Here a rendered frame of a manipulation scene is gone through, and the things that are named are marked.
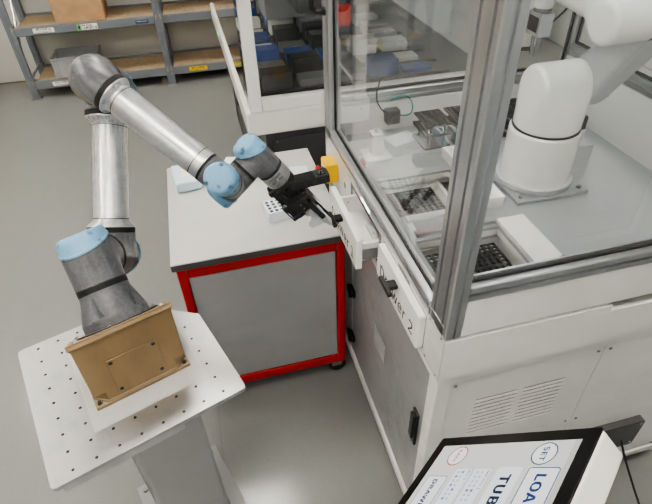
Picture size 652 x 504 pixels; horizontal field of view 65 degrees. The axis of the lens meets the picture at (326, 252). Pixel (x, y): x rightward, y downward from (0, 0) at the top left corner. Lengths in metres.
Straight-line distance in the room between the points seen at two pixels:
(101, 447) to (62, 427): 0.12
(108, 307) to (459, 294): 0.76
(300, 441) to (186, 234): 0.90
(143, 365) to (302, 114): 1.31
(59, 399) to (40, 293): 1.63
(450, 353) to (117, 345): 0.74
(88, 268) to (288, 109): 1.23
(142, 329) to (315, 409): 1.08
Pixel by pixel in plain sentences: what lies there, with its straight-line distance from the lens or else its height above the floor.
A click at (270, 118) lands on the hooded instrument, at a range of 2.21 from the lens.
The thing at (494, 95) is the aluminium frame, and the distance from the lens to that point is 0.83.
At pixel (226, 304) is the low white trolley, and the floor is 0.53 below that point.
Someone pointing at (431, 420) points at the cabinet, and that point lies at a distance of 1.40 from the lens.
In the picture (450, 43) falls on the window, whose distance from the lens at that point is 0.96.
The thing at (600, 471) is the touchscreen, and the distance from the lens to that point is 0.76.
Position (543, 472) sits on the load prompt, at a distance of 0.77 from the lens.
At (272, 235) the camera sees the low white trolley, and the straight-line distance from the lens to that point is 1.72.
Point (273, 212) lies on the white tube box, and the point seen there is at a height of 0.80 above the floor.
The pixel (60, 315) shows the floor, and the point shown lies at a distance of 2.84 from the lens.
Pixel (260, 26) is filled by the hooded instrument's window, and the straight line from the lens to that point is 2.11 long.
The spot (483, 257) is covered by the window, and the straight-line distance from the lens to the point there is 1.04.
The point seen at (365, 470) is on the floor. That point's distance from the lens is 2.03.
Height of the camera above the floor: 1.80
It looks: 40 degrees down
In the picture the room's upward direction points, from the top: 2 degrees counter-clockwise
